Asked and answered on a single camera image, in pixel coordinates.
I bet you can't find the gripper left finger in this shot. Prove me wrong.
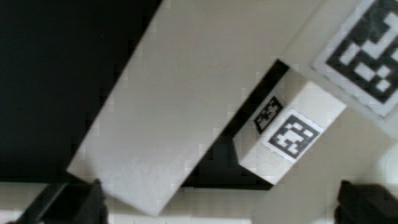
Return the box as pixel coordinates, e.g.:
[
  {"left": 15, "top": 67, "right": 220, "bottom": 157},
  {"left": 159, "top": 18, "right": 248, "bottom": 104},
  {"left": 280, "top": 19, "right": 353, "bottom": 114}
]
[{"left": 15, "top": 180, "right": 108, "bottom": 224}]

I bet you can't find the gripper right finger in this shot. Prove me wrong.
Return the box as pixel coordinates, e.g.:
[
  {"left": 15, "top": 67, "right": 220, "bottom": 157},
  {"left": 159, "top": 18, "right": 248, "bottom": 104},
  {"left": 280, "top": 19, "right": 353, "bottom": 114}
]
[{"left": 333, "top": 180, "right": 398, "bottom": 224}]

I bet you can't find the white chair back part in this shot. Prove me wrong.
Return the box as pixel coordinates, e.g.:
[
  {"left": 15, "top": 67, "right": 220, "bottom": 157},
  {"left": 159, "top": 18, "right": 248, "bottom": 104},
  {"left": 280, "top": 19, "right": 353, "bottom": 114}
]
[{"left": 65, "top": 0, "right": 398, "bottom": 224}]

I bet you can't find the white leg block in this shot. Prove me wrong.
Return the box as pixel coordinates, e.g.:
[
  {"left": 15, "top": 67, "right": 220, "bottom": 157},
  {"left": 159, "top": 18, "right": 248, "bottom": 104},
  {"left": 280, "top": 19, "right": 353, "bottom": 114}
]
[{"left": 232, "top": 71, "right": 344, "bottom": 185}]

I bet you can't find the white U-shaped fence frame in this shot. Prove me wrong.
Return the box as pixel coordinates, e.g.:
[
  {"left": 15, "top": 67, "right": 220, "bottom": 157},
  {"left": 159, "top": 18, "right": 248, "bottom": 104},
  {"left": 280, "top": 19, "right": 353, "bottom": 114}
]
[{"left": 0, "top": 182, "right": 264, "bottom": 224}]

